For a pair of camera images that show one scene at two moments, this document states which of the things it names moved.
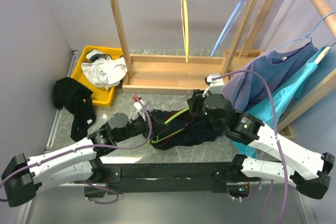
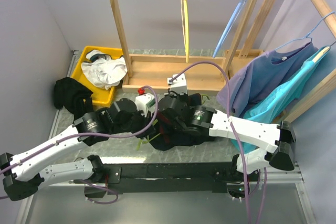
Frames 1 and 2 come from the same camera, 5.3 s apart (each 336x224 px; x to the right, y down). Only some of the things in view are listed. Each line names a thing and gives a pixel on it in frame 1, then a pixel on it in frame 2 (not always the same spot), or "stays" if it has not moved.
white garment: (103, 70) stays
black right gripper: (195, 102) → (184, 96)
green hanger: (156, 140) → (140, 140)
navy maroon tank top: (175, 129) stays
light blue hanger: (231, 20) stays
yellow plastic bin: (100, 96) stays
